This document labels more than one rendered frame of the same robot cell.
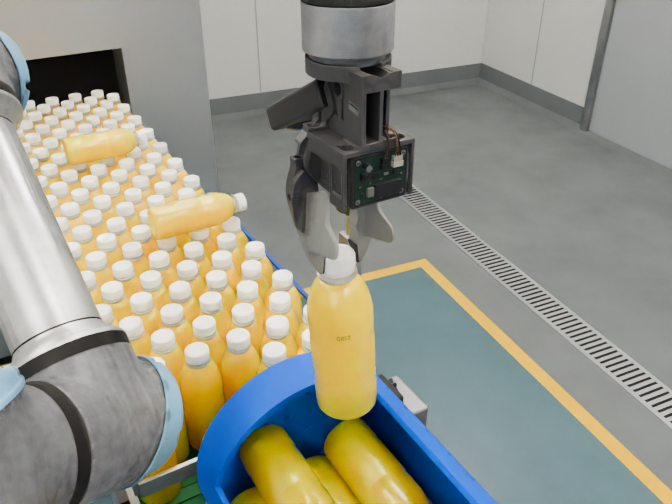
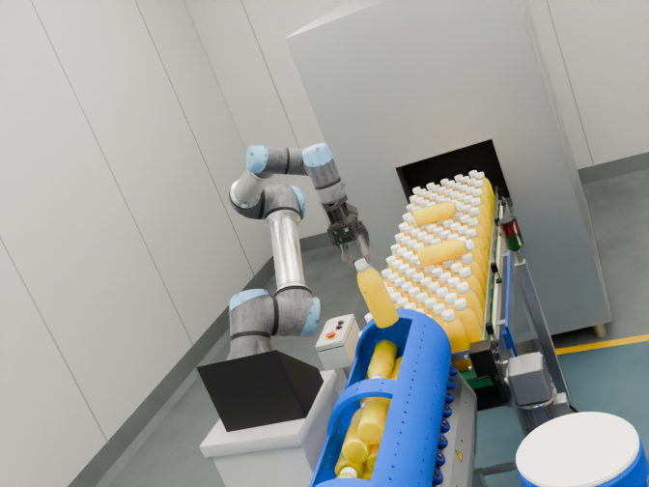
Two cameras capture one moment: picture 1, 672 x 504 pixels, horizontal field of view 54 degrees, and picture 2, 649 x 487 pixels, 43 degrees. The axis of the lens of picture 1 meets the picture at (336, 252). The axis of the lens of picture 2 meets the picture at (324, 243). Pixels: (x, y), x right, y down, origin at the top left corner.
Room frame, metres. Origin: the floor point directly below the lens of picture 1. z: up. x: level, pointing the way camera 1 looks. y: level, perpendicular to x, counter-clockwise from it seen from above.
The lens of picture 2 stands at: (-0.91, -1.65, 2.20)
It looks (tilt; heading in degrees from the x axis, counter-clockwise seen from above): 17 degrees down; 50
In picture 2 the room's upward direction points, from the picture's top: 22 degrees counter-clockwise
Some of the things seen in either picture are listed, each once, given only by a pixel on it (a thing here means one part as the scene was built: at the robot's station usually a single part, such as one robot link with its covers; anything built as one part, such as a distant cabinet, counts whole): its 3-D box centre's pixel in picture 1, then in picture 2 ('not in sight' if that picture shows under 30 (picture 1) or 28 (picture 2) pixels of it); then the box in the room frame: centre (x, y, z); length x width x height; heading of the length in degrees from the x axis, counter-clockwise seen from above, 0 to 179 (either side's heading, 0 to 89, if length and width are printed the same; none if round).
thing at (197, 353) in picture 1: (197, 353); not in sight; (0.82, 0.23, 1.09); 0.04 x 0.04 x 0.02
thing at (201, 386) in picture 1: (203, 399); not in sight; (0.82, 0.23, 0.99); 0.07 x 0.07 x 0.19
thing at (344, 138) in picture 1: (352, 127); (341, 219); (0.54, -0.01, 1.59); 0.09 x 0.08 x 0.12; 31
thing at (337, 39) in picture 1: (351, 28); (332, 191); (0.54, -0.01, 1.67); 0.08 x 0.08 x 0.05
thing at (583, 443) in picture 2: not in sight; (576, 449); (0.40, -0.63, 1.03); 0.28 x 0.28 x 0.01
